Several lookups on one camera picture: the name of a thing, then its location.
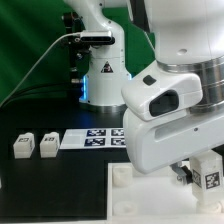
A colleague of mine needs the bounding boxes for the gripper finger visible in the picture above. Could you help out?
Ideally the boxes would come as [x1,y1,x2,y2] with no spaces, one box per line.
[171,163,193,184]

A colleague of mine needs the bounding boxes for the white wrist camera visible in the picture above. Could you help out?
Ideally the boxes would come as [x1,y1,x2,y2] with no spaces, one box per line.
[122,62,203,121]

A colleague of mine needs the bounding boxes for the white camera cable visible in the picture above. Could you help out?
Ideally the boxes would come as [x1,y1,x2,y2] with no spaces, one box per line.
[0,32,81,105]

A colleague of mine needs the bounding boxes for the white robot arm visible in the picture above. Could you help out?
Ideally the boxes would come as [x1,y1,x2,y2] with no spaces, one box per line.
[64,0,224,174]

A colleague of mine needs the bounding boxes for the black cables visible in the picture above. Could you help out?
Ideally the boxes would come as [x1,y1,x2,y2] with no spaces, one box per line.
[0,82,73,108]

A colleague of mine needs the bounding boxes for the white square tabletop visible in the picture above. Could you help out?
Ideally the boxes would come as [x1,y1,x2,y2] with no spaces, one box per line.
[107,163,224,224]

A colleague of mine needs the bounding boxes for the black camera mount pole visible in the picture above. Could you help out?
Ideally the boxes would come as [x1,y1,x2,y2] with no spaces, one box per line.
[62,12,89,102]

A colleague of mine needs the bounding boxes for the white marker plate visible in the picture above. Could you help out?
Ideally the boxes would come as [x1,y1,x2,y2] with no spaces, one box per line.
[60,128,126,149]

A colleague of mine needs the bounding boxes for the mounted depth camera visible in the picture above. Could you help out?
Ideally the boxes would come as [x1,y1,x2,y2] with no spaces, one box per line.
[80,31,115,45]

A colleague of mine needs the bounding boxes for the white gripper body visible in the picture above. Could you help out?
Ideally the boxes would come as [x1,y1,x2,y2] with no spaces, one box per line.
[123,109,224,174]

